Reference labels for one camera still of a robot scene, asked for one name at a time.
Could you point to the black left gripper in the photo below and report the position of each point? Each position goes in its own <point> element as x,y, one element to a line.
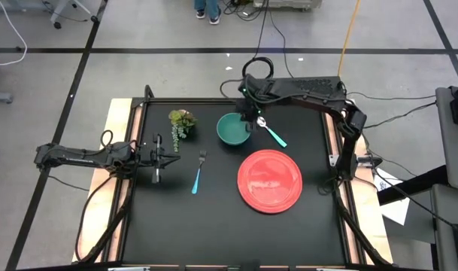
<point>146,157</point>

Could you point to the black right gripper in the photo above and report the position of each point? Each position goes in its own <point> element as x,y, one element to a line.
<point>248,109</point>

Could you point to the teal ceramic bowl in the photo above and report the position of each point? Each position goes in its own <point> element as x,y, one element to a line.
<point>230,130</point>

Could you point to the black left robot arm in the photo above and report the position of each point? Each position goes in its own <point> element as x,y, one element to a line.
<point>82,160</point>

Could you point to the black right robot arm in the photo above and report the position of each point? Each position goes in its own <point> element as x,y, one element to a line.
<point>307,101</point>

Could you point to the artificial green potted plant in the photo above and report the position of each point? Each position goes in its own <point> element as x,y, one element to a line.
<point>181,120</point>

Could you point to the red round plate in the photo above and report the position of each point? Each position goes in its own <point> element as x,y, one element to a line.
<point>270,182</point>

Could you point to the wooden table board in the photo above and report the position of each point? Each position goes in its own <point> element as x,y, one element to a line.
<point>117,113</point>

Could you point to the black perforated computer case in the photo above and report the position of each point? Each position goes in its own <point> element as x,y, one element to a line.
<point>315,84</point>

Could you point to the person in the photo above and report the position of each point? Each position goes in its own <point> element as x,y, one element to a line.
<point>211,7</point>

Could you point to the white box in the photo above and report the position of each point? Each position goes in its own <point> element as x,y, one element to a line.
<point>285,3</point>

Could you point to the white paper sheet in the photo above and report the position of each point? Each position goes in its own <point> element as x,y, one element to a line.
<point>396,211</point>

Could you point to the grey wheeled office chair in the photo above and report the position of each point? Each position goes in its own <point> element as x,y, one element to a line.
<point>63,9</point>

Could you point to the grey desk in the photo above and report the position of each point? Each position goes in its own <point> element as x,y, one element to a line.
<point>444,226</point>
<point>450,150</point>

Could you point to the black table frame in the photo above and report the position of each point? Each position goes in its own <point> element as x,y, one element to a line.
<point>195,101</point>

